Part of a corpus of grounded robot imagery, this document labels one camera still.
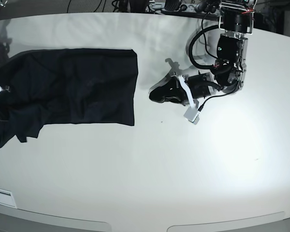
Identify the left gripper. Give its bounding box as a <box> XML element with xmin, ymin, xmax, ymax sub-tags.
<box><xmin>149</xmin><ymin>58</ymin><xmax>219</xmax><ymax>106</ymax></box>

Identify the black T-shirt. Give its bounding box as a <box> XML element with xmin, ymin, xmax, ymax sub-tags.
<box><xmin>0</xmin><ymin>48</ymin><xmax>138</xmax><ymax>148</ymax></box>

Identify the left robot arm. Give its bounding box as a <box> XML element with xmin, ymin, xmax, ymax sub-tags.
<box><xmin>149</xmin><ymin>0</ymin><xmax>257</xmax><ymax>105</ymax></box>

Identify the white label sticker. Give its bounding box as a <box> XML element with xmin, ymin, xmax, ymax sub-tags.
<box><xmin>0</xmin><ymin>189</ymin><xmax>17</xmax><ymax>208</ymax></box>

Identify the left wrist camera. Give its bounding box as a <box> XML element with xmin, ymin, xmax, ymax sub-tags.
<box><xmin>184</xmin><ymin>107</ymin><xmax>200</xmax><ymax>125</ymax></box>

